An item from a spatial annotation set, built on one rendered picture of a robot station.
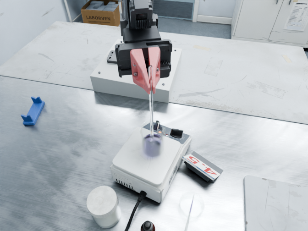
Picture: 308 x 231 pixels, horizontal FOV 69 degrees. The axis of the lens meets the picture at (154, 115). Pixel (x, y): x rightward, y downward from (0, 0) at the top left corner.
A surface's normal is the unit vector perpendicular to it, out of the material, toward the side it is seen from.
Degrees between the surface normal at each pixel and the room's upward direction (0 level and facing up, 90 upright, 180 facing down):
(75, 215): 0
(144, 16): 126
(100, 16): 91
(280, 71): 0
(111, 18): 91
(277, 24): 90
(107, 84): 90
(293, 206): 0
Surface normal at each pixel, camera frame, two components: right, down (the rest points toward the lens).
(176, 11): -0.24, 0.70
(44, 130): -0.01, -0.69
